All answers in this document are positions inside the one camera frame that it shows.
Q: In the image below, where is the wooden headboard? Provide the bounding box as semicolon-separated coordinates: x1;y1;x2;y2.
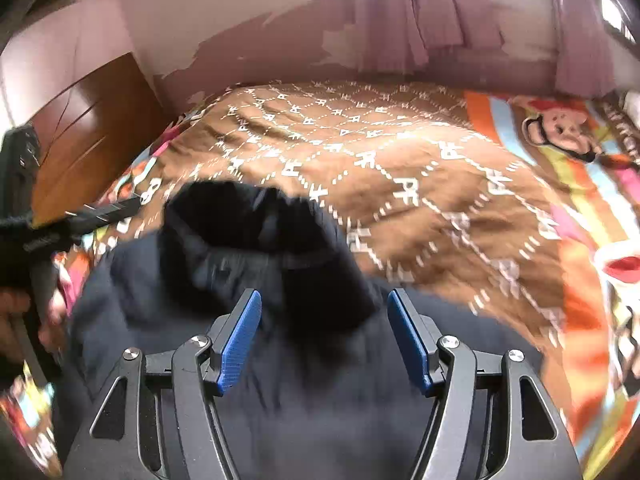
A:
25;52;168;226

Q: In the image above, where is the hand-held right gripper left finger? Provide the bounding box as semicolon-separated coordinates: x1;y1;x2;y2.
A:
64;289;263;480

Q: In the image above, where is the pink curtain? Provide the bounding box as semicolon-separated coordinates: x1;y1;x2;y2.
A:
550;0;621;98
352;0;506;73

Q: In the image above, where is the window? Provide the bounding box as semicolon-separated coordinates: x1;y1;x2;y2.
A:
465;0;640;56

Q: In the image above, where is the dark navy jacket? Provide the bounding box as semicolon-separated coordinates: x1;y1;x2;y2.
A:
65;180;546;480

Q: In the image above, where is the person's left hand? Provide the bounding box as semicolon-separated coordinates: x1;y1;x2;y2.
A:
0;287;70;367

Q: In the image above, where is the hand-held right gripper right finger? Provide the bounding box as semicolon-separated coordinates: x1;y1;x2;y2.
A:
387;287;583;480

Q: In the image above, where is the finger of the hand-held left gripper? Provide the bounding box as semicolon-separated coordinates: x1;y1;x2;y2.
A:
30;195;143;237

